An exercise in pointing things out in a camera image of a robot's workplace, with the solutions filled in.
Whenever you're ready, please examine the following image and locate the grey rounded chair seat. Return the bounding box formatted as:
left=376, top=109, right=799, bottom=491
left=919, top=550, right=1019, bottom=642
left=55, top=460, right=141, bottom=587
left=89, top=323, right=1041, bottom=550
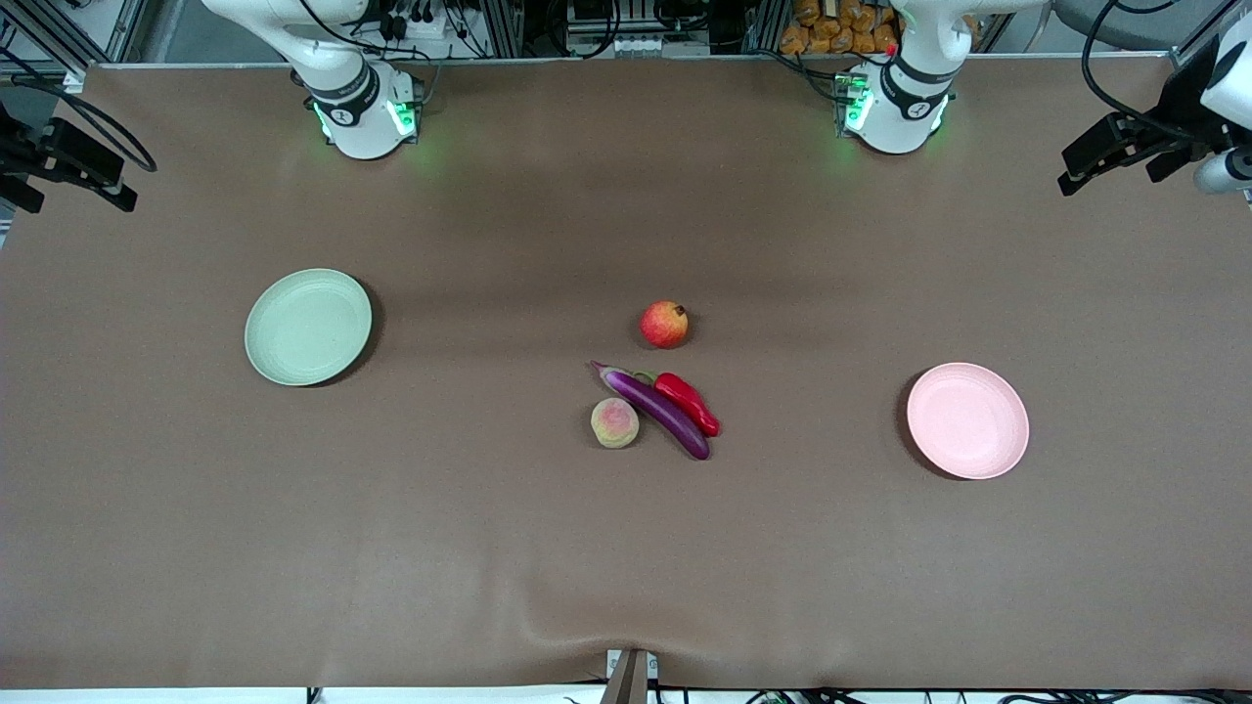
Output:
left=1051, top=0, right=1206, bottom=52

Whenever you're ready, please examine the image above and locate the red chili pepper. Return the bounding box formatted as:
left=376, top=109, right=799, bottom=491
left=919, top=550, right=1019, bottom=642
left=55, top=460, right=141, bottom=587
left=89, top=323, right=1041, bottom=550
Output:
left=636, top=371, right=722, bottom=438

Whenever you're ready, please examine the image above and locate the brown tablecloth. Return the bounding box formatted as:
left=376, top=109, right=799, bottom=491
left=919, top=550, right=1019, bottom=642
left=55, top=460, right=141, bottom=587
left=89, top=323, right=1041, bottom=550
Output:
left=0, top=54, right=1252, bottom=691

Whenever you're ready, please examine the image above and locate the pink yellow peach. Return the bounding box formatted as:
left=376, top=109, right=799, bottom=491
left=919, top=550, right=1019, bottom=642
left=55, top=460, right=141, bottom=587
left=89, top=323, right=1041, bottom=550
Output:
left=590, top=397, right=641, bottom=450

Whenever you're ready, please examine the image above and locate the bag of orange snacks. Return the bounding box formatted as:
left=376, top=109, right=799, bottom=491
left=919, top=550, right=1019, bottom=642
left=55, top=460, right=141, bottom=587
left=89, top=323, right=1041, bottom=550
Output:
left=780, top=0, right=902, bottom=57

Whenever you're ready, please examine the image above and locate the pale green round plate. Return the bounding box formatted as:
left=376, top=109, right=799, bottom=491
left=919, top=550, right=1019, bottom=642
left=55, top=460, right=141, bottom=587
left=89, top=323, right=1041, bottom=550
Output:
left=244, top=268, right=374, bottom=387

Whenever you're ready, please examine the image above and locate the aluminium frame profile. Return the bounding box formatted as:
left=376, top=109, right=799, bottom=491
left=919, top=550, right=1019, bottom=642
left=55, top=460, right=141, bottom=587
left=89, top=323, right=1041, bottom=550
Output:
left=0, top=0, right=150, bottom=71

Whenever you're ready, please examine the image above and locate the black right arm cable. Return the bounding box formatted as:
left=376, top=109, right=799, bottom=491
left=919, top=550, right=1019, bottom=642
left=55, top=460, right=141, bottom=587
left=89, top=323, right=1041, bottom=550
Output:
left=0, top=72, right=158, bottom=175

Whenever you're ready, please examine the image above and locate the red pomegranate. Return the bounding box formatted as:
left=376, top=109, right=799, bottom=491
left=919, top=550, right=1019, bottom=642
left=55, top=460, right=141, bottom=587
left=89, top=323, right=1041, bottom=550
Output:
left=640, top=300, right=690, bottom=350

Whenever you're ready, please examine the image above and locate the grey metal bracket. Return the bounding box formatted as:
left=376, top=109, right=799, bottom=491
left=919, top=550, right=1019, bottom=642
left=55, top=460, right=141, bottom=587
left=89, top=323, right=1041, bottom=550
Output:
left=604, top=648, right=659, bottom=704

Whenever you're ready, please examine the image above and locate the long purple eggplant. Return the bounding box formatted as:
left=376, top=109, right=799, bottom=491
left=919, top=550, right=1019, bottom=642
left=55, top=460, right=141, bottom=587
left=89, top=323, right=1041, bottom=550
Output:
left=590, top=360, right=712, bottom=462

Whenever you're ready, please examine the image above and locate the white power strip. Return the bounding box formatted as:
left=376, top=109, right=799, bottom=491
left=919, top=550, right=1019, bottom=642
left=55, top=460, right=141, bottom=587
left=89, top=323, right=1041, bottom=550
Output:
left=376, top=0, right=463, bottom=42

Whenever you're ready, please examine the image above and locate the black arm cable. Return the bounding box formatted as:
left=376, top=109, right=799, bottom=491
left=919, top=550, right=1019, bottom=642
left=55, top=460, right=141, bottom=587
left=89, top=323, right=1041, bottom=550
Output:
left=1080, top=0, right=1175, bottom=144
left=0, top=72, right=158, bottom=175

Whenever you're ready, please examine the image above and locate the pink round plate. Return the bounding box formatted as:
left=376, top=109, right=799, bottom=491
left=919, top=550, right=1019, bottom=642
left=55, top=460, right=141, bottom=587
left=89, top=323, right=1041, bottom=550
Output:
left=906, top=362, right=1031, bottom=481

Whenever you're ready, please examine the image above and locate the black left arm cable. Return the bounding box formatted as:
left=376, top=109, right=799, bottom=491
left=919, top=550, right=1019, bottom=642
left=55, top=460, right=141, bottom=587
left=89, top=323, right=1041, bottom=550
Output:
left=1080, top=0, right=1175, bottom=144

